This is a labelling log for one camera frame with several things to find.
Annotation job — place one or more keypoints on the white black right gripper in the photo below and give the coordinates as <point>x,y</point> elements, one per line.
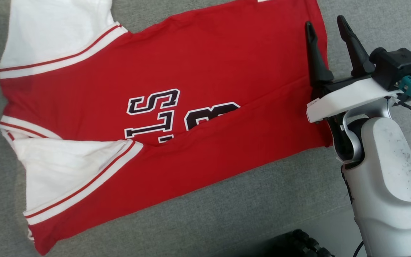
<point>348,98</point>

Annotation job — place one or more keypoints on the red white baseball jersey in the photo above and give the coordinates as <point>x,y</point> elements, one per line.
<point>227,71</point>

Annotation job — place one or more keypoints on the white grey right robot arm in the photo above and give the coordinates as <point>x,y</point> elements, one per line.
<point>387,171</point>

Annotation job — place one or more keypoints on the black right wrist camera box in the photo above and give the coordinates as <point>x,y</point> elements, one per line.
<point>398,66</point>

